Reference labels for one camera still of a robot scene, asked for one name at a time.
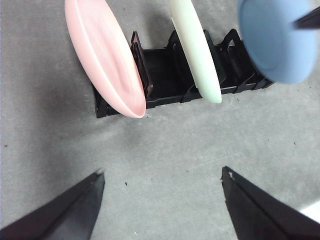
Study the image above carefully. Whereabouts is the pale green plate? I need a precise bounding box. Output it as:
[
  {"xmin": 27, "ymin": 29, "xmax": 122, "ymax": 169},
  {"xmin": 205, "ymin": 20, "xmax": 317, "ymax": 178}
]
[{"xmin": 168, "ymin": 0, "xmax": 223, "ymax": 104}]

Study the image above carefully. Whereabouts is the blue plate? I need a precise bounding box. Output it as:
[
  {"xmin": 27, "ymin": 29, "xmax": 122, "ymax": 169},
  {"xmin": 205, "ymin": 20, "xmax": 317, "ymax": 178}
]
[{"xmin": 236, "ymin": 0, "xmax": 320, "ymax": 85}]

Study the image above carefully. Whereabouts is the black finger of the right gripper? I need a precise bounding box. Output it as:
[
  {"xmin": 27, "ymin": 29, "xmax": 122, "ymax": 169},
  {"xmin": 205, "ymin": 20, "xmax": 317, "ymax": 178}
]
[{"xmin": 293, "ymin": 6, "xmax": 320, "ymax": 30}]

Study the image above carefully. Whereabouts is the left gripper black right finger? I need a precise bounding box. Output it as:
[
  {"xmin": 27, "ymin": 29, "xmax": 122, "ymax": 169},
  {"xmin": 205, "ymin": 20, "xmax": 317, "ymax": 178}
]
[{"xmin": 220, "ymin": 166, "xmax": 320, "ymax": 240}]

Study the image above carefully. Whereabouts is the black plate rack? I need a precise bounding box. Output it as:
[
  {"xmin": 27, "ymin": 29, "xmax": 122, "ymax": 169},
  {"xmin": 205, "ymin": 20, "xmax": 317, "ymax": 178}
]
[{"xmin": 92, "ymin": 27, "xmax": 276, "ymax": 119}]

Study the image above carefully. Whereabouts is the pink plate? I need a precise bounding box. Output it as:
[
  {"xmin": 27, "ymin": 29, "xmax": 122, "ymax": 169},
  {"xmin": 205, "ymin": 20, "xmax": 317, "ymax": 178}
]
[{"xmin": 64, "ymin": 0, "xmax": 147, "ymax": 119}]

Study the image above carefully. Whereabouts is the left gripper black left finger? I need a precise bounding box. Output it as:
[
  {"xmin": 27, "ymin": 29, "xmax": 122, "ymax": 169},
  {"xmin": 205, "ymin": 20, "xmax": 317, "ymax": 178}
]
[{"xmin": 0, "ymin": 168, "xmax": 105, "ymax": 240}]

